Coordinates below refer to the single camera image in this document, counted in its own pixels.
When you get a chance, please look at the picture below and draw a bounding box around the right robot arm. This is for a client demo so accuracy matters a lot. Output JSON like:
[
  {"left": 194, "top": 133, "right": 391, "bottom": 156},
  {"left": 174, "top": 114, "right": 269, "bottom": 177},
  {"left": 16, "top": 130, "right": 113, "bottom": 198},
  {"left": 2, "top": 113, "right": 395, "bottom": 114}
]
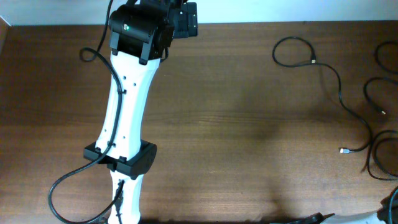
[{"left": 290, "top": 188, "right": 397, "bottom": 224}]

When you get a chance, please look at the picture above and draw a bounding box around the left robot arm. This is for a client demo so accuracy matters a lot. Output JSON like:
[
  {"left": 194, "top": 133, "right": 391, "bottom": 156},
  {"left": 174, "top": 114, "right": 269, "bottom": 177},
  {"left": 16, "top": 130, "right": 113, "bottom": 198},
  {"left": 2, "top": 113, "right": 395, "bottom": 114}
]
[{"left": 83, "top": 1, "right": 198, "bottom": 223}]

